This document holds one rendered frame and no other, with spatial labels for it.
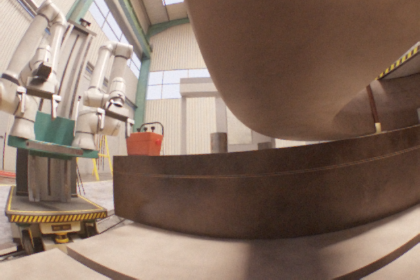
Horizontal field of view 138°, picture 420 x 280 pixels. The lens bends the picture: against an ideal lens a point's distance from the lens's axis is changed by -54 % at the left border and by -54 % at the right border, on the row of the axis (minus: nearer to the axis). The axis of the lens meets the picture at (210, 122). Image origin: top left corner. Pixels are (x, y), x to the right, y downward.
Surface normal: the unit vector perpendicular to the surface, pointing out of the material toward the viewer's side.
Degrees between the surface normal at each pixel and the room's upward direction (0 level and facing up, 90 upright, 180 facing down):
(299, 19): 180
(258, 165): 90
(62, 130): 90
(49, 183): 90
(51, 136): 90
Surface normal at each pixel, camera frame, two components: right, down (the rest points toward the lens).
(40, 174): 0.88, -0.15
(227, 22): 0.04, 0.97
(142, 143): -0.29, -0.11
